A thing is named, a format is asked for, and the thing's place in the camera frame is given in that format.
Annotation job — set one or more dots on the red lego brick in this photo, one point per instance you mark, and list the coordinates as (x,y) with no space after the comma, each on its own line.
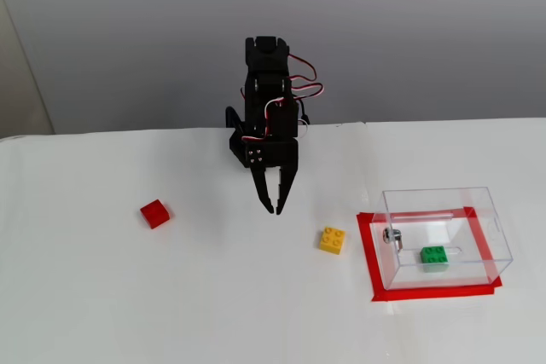
(154,213)

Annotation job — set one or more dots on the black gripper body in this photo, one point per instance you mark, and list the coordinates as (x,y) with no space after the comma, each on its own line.
(273,155)

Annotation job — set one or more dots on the green lego brick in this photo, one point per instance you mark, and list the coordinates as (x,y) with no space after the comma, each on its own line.
(434,258)

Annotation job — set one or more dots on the red tape frame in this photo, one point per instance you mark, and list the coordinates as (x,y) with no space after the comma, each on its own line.
(426,293)

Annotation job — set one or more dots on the silver metal box lock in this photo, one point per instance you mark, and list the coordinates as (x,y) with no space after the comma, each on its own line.
(392,237)

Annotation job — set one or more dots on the transparent plastic box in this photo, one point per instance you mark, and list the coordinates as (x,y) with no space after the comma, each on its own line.
(443,219)

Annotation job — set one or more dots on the yellow lego brick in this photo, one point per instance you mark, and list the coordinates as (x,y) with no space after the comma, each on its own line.
(332,240)

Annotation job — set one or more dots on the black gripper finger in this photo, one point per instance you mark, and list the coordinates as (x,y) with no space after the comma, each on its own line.
(261,187)
(285,191)

